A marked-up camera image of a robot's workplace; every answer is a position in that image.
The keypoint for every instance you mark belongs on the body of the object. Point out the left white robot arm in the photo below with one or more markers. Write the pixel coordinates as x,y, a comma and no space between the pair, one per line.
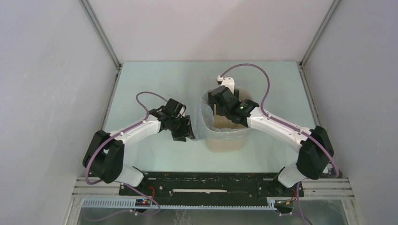
105,155

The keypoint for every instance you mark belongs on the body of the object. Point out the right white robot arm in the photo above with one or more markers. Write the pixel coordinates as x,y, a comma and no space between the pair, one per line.
313,146

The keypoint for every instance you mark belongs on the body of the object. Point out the metal frame post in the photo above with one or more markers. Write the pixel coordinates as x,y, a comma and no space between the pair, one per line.
320,31
92,17

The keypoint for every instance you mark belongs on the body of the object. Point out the blue plastic trash bag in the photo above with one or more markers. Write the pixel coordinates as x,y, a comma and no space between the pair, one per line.
214,124

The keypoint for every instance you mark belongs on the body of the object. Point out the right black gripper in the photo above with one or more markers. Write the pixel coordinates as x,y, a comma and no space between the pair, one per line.
212,102

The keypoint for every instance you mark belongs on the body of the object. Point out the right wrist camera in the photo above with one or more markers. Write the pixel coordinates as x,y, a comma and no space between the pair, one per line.
227,82

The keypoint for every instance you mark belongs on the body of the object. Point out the left metal frame post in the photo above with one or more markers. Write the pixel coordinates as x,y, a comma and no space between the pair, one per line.
92,17

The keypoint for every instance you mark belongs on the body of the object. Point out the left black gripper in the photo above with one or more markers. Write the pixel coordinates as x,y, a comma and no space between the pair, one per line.
186,131

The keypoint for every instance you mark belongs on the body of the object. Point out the right metal frame post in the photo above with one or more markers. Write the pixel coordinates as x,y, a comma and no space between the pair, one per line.
320,31

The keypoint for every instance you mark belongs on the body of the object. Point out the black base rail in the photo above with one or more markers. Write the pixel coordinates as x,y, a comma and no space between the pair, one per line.
227,189

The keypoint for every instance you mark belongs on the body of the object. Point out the silver aluminium base frame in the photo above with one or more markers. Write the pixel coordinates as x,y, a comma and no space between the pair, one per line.
331,189

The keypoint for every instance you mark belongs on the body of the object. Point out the beige trash bin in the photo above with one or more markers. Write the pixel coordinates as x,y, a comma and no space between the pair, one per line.
227,136

